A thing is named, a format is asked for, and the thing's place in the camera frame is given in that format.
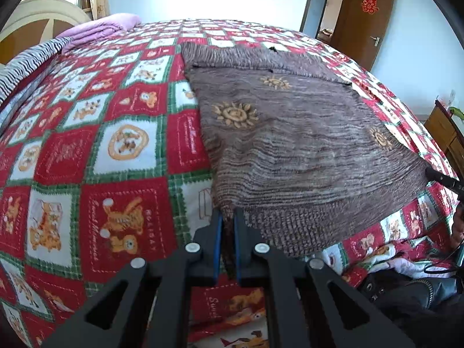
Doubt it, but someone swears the cream wooden headboard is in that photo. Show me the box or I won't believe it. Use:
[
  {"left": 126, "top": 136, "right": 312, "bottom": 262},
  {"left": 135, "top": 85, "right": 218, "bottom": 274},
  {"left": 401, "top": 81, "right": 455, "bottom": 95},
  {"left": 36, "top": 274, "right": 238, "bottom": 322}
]
[{"left": 1, "top": 0, "right": 90, "bottom": 65}]

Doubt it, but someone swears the wooden bedside cabinet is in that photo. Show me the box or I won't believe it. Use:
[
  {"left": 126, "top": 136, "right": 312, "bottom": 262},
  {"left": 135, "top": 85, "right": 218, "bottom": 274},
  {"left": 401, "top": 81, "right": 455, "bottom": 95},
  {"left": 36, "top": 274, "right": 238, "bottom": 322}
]
[{"left": 425, "top": 100, "right": 464, "bottom": 180}]

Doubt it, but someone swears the silver door handle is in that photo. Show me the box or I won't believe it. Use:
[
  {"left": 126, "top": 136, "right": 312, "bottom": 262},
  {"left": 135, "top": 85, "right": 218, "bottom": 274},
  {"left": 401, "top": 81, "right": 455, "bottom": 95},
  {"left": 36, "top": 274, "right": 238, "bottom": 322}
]
[{"left": 370, "top": 36, "right": 381, "bottom": 47}]

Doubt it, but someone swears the black jacket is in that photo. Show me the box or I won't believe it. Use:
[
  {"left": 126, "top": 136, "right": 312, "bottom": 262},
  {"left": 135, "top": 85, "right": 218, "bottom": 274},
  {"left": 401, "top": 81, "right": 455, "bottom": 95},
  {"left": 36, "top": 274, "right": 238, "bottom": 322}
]
[{"left": 358, "top": 258, "right": 463, "bottom": 347}]

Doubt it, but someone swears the red double happiness decoration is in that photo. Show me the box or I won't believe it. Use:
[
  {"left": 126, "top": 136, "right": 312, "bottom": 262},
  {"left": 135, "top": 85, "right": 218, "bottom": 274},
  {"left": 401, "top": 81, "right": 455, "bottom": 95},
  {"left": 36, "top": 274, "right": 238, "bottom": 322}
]
[{"left": 361, "top": 0, "right": 379, "bottom": 15}]

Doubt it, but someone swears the brown knitted sweater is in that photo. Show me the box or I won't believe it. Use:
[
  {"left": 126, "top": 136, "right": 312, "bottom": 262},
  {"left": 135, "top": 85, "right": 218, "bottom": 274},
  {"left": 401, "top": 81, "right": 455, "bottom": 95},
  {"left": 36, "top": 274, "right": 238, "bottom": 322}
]
[{"left": 181, "top": 42, "right": 428, "bottom": 258}]

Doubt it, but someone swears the brown wooden door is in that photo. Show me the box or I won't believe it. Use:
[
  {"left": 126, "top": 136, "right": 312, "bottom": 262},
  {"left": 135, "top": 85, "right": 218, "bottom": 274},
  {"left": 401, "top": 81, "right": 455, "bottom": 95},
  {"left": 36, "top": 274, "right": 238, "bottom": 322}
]
[{"left": 330, "top": 0, "right": 394, "bottom": 71}]

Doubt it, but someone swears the folded purple quilt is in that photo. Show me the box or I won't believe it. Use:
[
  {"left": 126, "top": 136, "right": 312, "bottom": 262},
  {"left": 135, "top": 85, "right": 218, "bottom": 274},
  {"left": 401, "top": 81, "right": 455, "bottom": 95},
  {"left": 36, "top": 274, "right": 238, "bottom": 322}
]
[{"left": 57, "top": 13, "right": 141, "bottom": 53}]

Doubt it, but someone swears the red patchwork bear bedspread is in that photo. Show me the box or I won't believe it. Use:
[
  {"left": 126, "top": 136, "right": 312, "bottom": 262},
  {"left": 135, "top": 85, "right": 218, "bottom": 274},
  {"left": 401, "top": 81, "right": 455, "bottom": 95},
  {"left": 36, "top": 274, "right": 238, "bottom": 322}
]
[{"left": 1, "top": 20, "right": 457, "bottom": 347}]

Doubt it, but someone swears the striped pillow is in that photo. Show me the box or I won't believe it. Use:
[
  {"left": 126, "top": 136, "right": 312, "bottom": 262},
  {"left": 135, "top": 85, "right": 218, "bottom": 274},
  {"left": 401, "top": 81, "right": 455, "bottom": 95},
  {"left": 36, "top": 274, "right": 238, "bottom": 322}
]
[{"left": 1, "top": 37, "right": 71, "bottom": 104}]

